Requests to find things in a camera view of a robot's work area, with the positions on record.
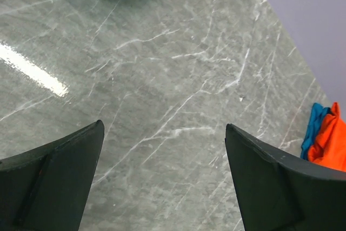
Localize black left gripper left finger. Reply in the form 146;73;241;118
1;120;104;230

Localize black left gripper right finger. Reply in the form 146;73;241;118
225;124;345;230

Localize orange folded t shirt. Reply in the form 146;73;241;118
308;102;345;171

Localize blue folded t shirt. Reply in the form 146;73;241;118
300;103;330;161

